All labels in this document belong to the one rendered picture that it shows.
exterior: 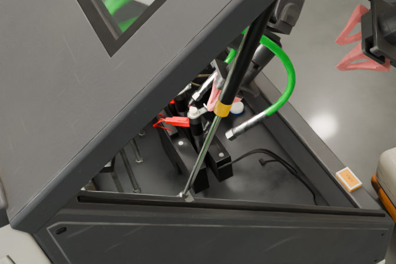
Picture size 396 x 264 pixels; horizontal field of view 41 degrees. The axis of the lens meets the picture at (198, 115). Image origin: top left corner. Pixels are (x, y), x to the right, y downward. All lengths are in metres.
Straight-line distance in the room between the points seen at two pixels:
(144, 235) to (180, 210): 0.06
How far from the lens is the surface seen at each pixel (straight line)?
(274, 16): 1.02
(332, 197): 1.26
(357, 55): 0.84
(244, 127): 1.04
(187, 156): 1.20
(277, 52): 0.91
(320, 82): 2.71
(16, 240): 0.62
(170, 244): 0.75
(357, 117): 2.57
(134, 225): 0.68
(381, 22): 0.84
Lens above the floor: 1.93
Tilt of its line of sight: 48 degrees down
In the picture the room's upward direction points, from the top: 11 degrees counter-clockwise
